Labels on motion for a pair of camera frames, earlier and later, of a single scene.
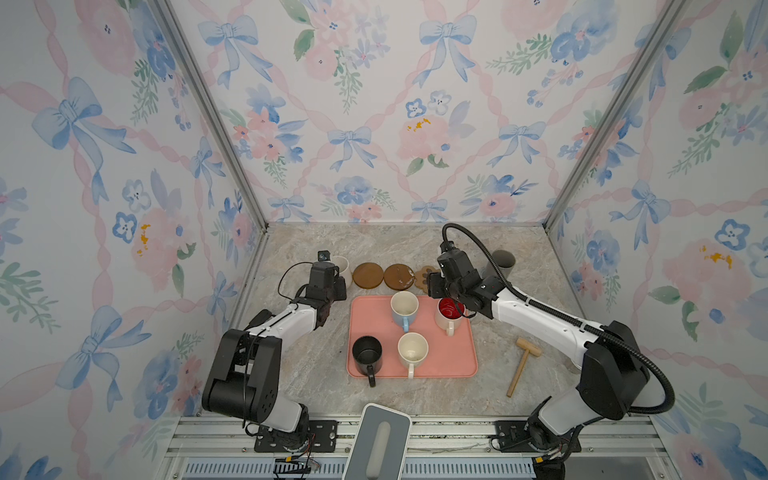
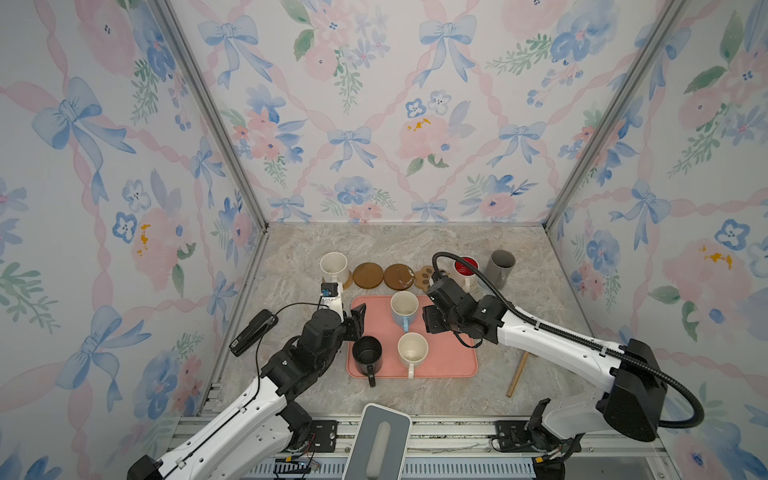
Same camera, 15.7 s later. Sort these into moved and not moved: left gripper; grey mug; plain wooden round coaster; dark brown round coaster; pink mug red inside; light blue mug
Moved: left gripper; pink mug red inside
Not moved: plain wooden round coaster; grey mug; light blue mug; dark brown round coaster
